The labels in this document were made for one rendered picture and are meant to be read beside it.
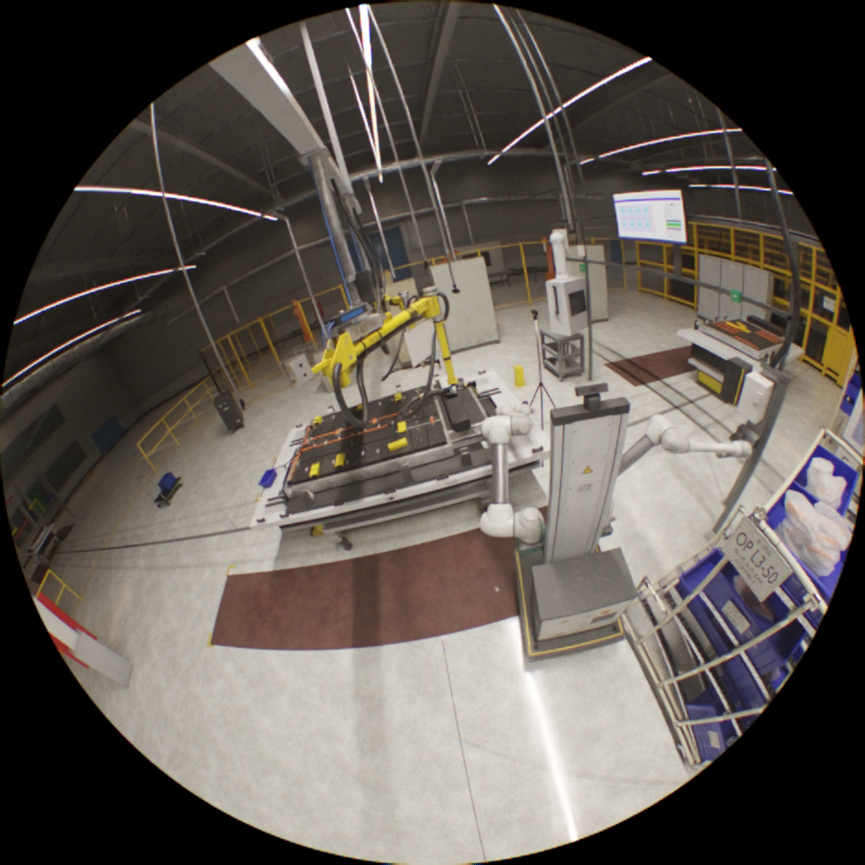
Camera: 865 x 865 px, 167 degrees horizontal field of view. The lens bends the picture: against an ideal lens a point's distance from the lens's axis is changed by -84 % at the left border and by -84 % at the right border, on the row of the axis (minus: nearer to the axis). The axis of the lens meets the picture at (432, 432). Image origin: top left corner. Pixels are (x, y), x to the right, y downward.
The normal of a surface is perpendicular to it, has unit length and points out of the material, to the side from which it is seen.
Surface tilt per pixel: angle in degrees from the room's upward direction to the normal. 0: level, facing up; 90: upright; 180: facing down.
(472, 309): 90
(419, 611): 0
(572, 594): 0
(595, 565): 0
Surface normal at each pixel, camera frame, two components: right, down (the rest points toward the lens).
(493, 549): -0.23, -0.80
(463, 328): 0.13, 0.54
